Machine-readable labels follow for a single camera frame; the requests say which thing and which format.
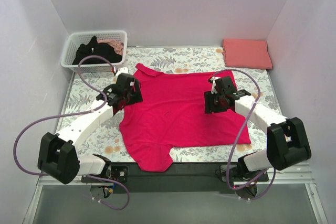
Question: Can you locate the magenta t shirt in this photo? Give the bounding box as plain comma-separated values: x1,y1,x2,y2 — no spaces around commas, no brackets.
120,63,245,172

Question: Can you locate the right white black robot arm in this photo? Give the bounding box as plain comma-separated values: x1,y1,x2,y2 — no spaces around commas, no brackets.
204,77,312,181

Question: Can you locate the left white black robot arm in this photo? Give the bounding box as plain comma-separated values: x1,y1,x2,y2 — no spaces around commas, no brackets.
37,73,143,184

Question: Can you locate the light pink t shirt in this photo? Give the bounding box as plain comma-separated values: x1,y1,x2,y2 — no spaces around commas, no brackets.
97,39,124,55

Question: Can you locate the folded salmon t shirt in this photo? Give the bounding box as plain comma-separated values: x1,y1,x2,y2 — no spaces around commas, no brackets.
223,39,273,70

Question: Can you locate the black t shirt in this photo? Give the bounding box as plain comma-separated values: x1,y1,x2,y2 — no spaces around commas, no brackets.
72,36,123,65

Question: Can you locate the floral patterned table mat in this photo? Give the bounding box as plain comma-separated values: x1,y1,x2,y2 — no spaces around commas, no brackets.
63,47,281,162

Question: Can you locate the white plastic laundry basket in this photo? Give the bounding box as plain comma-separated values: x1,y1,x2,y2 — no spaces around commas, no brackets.
61,30,128,72

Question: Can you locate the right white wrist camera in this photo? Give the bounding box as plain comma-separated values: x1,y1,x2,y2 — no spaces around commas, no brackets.
208,77,219,94

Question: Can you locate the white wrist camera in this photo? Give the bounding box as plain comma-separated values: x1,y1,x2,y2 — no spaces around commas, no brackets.
208,77,219,94
114,67,129,78

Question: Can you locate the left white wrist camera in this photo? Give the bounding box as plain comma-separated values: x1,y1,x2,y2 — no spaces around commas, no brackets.
114,67,129,78

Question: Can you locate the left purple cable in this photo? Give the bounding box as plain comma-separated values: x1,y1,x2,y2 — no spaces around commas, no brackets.
13,55,131,211

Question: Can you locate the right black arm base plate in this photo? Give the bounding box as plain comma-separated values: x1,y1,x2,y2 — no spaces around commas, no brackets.
215,165,270,183

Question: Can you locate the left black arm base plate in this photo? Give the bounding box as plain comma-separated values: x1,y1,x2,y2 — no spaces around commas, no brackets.
81,166,128,184

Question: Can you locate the aluminium frame rail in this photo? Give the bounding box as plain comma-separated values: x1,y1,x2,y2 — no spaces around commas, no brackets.
24,163,328,223

